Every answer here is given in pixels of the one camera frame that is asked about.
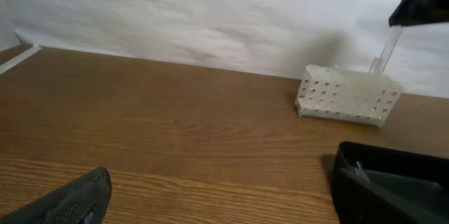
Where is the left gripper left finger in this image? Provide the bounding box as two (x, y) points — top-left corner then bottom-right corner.
(0, 166), (113, 224)

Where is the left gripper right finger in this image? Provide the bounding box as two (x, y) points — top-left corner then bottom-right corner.
(330, 166), (449, 224)

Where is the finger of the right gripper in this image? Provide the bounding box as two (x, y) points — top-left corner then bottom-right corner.
(388, 0), (449, 27)

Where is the black tray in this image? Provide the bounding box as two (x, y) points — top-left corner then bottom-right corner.
(331, 140), (449, 223)

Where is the white test tube rack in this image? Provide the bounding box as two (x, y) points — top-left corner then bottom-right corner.
(294, 64), (405, 128)

